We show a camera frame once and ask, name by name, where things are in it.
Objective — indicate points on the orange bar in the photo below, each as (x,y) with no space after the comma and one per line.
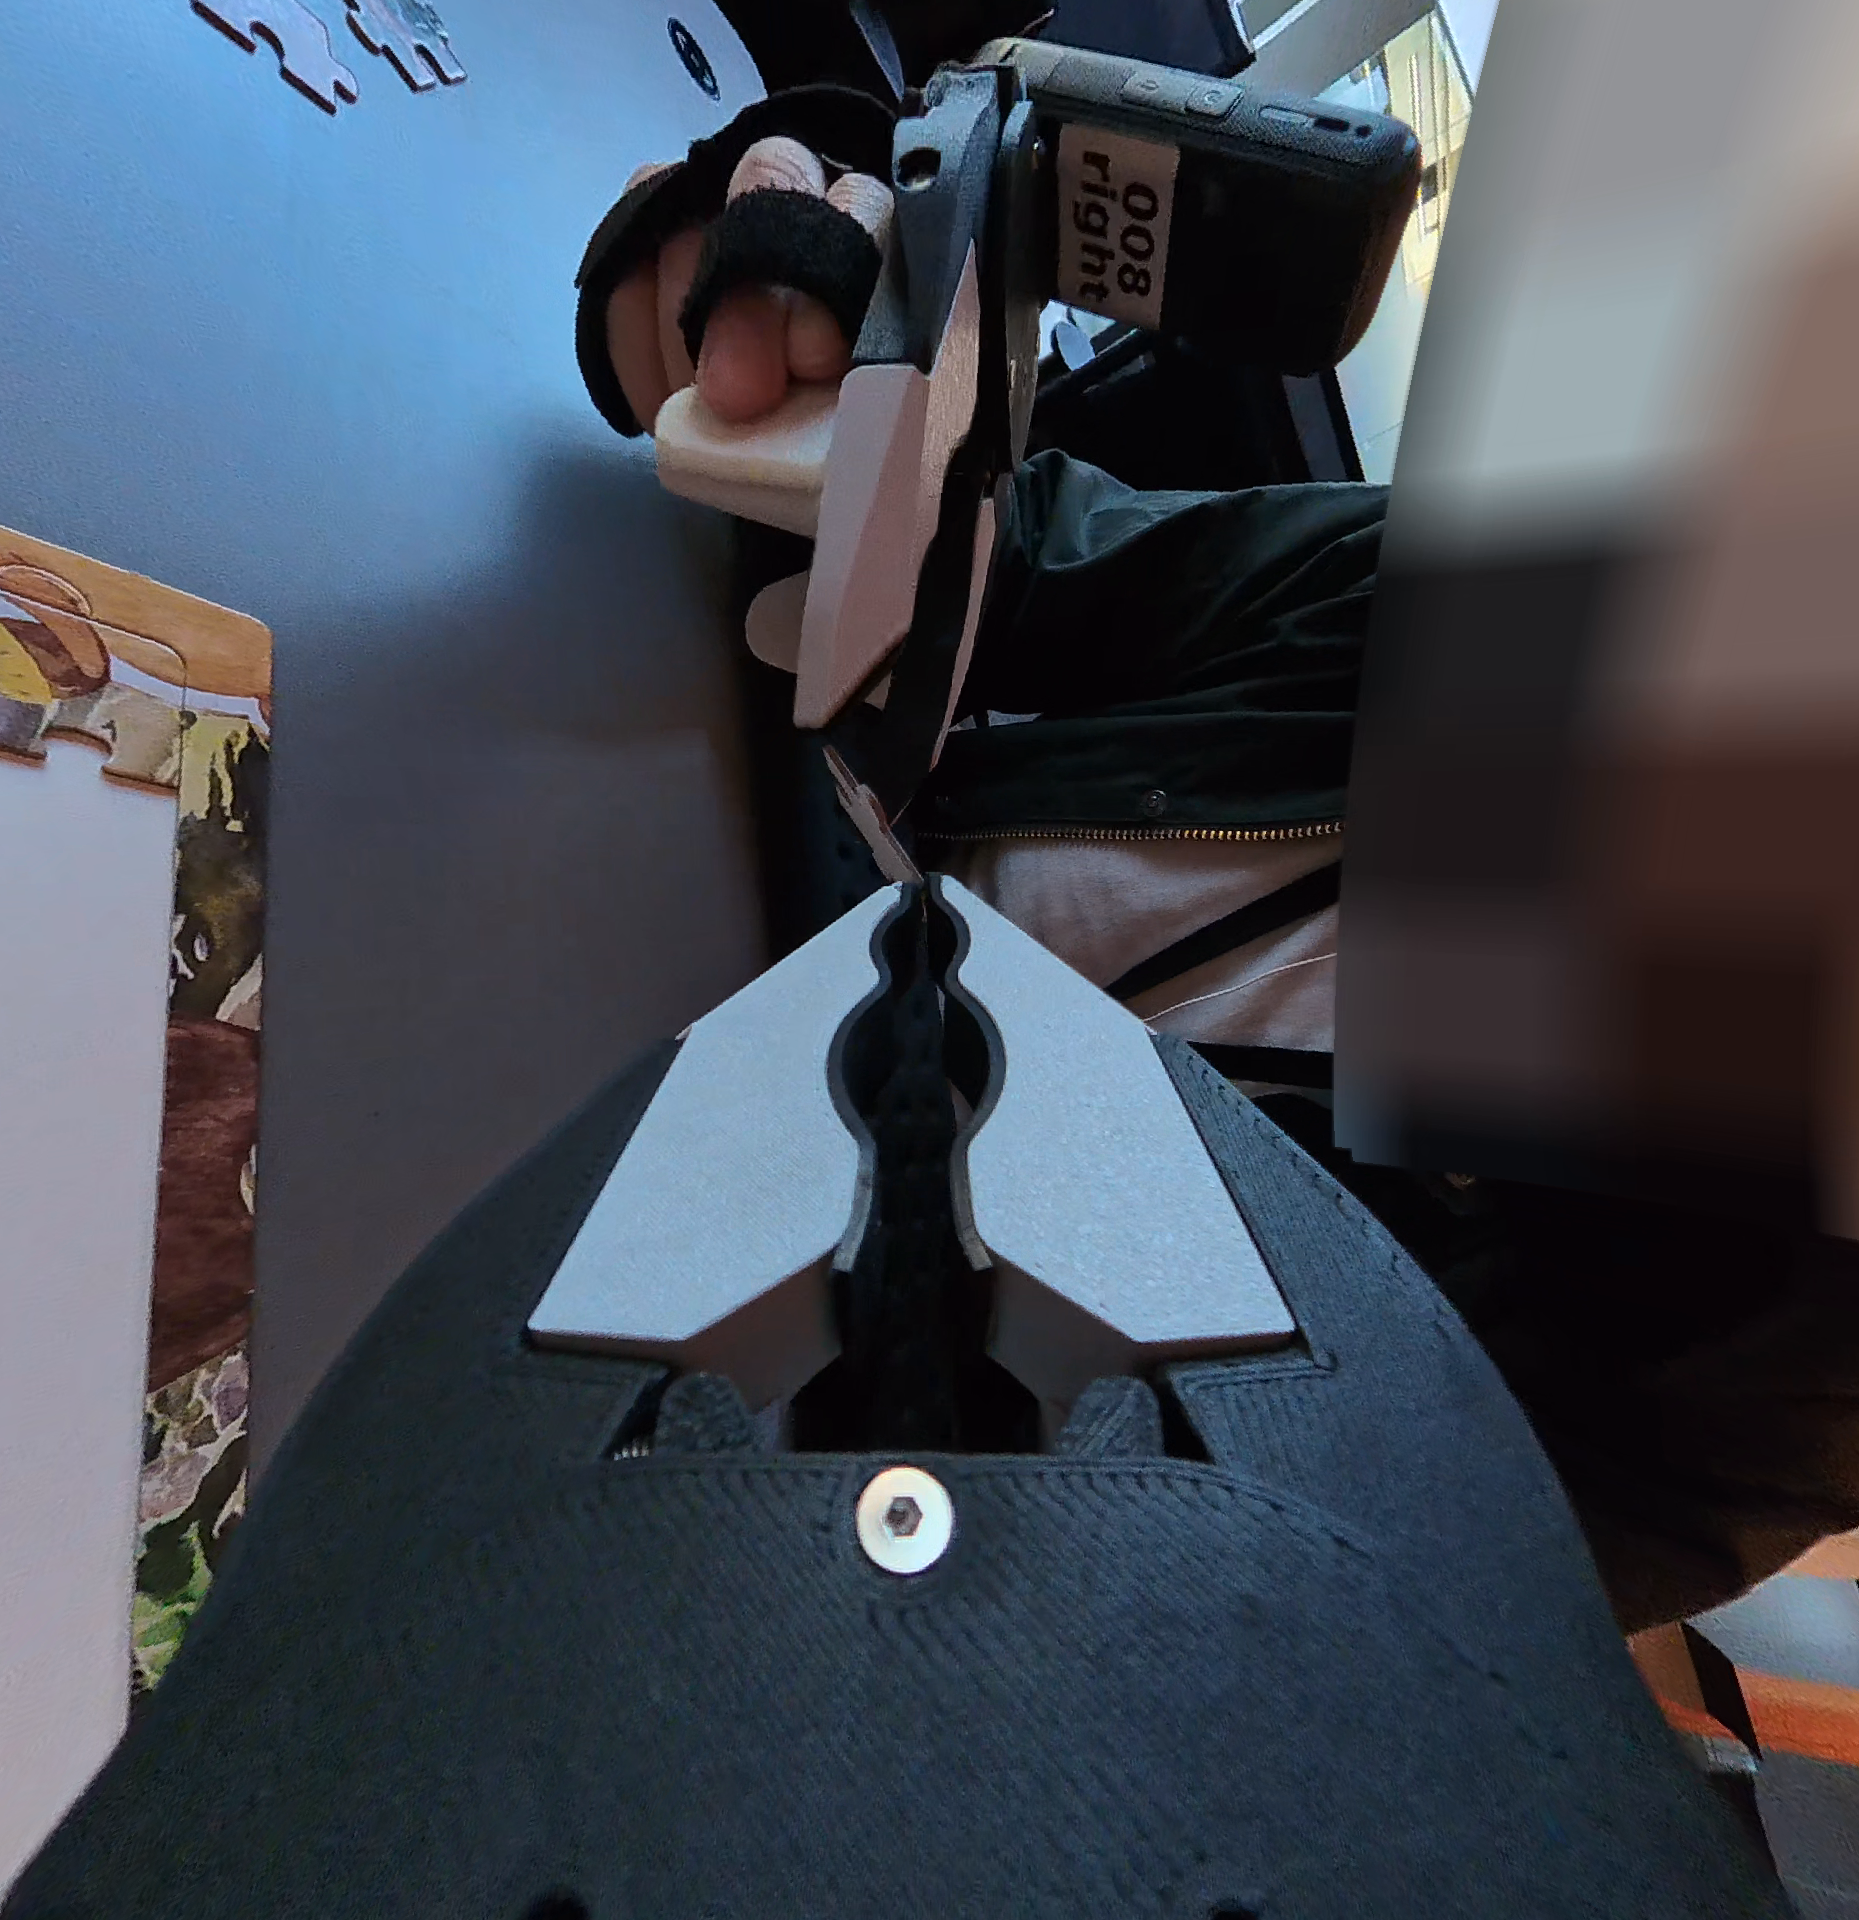
(1785,1708)

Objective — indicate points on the red white puzzle piece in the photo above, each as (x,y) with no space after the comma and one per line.
(868,816)

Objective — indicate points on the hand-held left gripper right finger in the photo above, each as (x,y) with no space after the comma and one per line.
(1108,1185)

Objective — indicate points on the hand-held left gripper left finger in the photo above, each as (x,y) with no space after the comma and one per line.
(719,1185)

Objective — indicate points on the person's pale trousers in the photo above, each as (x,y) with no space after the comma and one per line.
(1156,900)

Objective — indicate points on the white puzzle board printed frame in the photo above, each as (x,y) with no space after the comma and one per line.
(61,1200)

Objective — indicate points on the person's right hand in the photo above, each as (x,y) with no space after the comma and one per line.
(751,344)

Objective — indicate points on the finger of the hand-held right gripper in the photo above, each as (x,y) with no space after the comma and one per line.
(876,510)
(971,598)

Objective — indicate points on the black round desk grommet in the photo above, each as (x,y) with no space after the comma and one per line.
(696,55)

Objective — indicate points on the person's dark jacket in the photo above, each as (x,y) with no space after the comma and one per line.
(1170,647)

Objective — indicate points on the pale beige puzzle piece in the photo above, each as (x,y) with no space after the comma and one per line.
(127,726)

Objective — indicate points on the purple grey puzzle piece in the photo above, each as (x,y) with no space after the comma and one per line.
(274,45)

